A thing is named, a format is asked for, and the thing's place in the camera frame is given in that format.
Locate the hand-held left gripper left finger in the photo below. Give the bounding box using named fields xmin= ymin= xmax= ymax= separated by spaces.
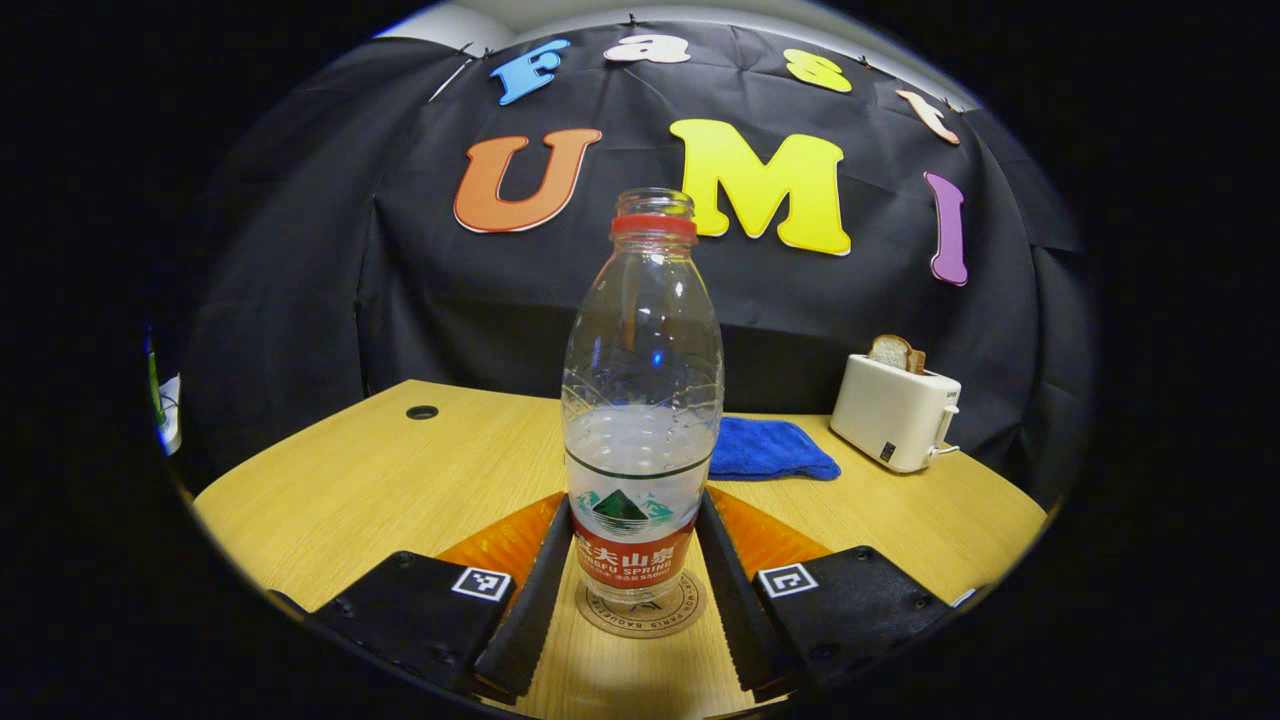
xmin=268 ymin=490 xmax=574 ymax=701

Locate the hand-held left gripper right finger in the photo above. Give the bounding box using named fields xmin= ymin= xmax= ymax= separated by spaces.
xmin=697 ymin=487 xmax=956 ymax=699

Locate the round brown coaster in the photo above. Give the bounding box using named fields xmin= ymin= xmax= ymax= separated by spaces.
xmin=576 ymin=570 xmax=708 ymax=639

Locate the clear plastic water bottle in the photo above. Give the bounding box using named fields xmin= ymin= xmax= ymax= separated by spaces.
xmin=560 ymin=187 xmax=725 ymax=606

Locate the blue towel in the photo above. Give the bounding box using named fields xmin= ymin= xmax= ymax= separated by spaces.
xmin=708 ymin=416 xmax=842 ymax=482

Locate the white toaster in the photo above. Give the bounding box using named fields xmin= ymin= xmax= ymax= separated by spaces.
xmin=830 ymin=353 xmax=962 ymax=474

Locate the black backdrop cloth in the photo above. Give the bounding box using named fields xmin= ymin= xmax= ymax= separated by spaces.
xmin=165 ymin=20 xmax=1096 ymax=511

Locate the white side table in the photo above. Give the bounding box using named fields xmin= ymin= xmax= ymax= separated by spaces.
xmin=160 ymin=373 xmax=184 ymax=456

